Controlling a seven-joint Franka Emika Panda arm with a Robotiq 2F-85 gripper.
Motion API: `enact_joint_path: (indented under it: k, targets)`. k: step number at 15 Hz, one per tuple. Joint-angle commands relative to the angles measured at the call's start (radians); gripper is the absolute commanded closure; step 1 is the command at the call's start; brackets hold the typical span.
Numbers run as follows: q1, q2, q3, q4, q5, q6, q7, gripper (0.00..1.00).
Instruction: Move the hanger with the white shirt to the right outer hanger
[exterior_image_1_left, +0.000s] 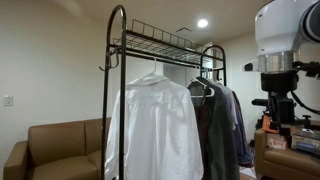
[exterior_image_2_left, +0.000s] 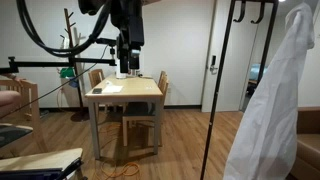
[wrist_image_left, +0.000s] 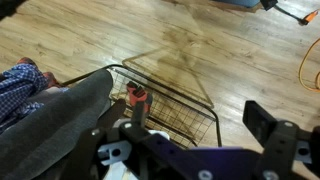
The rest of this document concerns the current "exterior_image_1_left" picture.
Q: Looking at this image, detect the white red printed box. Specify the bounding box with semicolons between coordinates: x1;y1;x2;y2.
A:
265;132;289;150

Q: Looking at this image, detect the ceiling air vent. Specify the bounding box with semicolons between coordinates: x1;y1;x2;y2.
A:
175;26;193;35

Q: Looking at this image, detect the brown leather armchair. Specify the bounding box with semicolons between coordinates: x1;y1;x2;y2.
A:
253;128;320;180

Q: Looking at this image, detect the purple patterned garment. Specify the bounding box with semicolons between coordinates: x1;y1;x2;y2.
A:
231;90;255;168

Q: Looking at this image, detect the gray garment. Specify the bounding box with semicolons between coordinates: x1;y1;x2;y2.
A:
196;76;241;180

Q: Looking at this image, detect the white long-sleeved shirt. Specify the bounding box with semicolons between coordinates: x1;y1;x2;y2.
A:
104;73;204;180

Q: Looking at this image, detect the white wall light switch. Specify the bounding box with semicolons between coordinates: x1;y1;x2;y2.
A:
3;95;14;107

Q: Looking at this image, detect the dark maroon garment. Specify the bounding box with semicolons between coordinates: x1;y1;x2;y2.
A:
187;79;214;180

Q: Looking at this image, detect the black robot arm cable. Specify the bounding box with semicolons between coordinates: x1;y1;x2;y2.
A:
290;90;320;116

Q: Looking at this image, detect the brown leather sofa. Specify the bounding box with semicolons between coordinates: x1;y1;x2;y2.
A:
3;116;113;180

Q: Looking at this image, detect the dark blue printed box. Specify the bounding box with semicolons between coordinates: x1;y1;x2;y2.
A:
290;133;320;157

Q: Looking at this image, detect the white plastic hanger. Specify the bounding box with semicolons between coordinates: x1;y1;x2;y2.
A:
188;77;216;99
143;56;160;78

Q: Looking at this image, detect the black metal clothes rack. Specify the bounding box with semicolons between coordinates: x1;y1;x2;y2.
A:
98;4;228;180

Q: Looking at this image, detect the orange clamp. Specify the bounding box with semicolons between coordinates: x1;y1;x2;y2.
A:
261;114;278;134

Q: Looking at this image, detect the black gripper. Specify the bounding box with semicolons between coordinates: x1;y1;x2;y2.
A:
260;70;299;132

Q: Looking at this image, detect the round ceiling light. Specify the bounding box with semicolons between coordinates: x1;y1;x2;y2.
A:
196;18;209;29

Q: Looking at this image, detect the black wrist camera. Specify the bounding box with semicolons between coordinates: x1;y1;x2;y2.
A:
293;60;320;80

